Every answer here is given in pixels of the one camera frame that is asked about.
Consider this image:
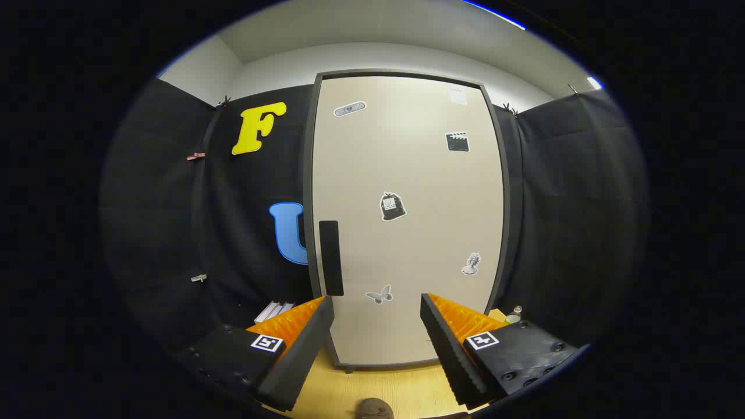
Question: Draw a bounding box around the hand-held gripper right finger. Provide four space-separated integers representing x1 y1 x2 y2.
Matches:
420 293 588 410

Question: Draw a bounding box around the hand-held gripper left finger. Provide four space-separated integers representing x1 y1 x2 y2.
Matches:
175 295 335 413

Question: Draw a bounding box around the brown fuzzy shoe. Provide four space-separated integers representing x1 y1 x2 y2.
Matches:
356 399 395 419

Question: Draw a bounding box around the black door handle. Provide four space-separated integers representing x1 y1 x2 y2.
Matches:
319 220 345 297

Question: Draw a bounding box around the grey shoe cabinet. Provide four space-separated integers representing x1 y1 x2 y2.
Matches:
303 70 512 373

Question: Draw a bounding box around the black backdrop cloth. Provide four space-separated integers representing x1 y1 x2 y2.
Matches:
99 79 650 356

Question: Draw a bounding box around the long ceiling light strip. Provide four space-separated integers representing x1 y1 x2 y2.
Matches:
463 0 527 31

